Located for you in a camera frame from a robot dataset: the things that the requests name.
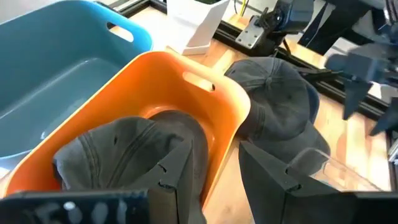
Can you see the dark grey cap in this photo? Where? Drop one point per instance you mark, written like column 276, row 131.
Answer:
column 273, row 93

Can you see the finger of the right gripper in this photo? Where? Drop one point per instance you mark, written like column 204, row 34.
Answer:
column 388, row 119
column 354, row 96

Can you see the grey metal bracket plate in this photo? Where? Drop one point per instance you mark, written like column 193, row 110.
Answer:
column 250, row 32

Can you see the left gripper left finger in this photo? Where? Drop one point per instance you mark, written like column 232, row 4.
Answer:
column 174, row 186

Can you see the orange plastic bin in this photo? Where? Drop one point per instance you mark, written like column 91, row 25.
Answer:
column 149, row 84

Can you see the teal plastic bin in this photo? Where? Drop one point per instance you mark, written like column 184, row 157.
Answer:
column 46, row 77

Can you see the clear plastic bin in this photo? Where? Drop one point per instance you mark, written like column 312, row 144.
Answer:
column 342, row 177

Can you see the olive grey cap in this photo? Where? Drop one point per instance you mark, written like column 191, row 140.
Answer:
column 124, row 146

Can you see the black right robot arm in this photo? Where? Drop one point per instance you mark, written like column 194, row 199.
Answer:
column 295, row 15

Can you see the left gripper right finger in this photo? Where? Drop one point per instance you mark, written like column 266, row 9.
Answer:
column 267, row 193

